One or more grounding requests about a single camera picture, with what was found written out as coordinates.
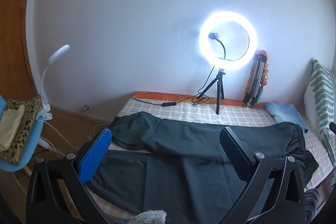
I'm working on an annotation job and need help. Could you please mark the folded light blue cloth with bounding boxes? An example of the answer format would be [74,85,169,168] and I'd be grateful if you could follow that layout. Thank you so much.
[264,102,309,133]

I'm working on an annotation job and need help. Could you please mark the leopard print cloth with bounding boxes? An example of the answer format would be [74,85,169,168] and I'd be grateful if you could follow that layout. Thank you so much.
[0,95,42,164]

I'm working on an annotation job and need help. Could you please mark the black ring light cable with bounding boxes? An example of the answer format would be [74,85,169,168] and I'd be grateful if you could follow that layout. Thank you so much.
[131,67,218,109]

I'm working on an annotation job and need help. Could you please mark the grey striped cloth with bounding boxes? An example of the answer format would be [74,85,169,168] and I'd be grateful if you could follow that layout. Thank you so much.
[304,189,322,224]

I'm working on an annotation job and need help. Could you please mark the round ring light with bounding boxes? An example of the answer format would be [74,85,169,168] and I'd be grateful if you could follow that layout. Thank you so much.
[199,11,258,67]

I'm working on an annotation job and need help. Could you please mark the white lamp cable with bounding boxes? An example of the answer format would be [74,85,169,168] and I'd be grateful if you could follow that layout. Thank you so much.
[39,119,105,146]

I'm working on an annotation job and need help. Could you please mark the dark grey pants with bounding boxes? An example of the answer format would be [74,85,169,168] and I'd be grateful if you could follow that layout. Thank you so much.
[91,111,319,214]

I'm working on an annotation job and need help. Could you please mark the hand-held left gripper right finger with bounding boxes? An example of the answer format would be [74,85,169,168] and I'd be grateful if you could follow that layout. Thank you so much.
[219,127,307,224]

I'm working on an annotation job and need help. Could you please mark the beige folded cloth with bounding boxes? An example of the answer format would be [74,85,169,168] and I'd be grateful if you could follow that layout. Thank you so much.
[0,105,26,149]

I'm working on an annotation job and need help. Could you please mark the beige checkered blanket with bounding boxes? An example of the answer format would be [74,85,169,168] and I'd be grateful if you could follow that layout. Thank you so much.
[87,98,334,224]

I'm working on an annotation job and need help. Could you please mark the wooden door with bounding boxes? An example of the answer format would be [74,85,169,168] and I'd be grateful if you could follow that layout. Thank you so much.
[0,0,50,109]

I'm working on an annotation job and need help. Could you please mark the green leaf patterned pillow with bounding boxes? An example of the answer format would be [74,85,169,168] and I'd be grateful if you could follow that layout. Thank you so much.
[303,58,336,161]

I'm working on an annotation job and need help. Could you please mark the light blue chair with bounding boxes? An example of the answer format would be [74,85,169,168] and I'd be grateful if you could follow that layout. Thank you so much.
[0,94,57,174]

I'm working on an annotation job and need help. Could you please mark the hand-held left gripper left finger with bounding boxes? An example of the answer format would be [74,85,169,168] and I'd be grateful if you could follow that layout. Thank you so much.
[26,127,116,224]

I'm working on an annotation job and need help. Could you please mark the grey fuzzy cloth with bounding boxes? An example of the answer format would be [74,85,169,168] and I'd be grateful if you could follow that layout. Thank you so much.
[115,210,167,224]

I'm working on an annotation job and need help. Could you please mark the white clip lamp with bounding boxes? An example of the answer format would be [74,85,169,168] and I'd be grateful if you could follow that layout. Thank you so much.
[37,44,71,119]

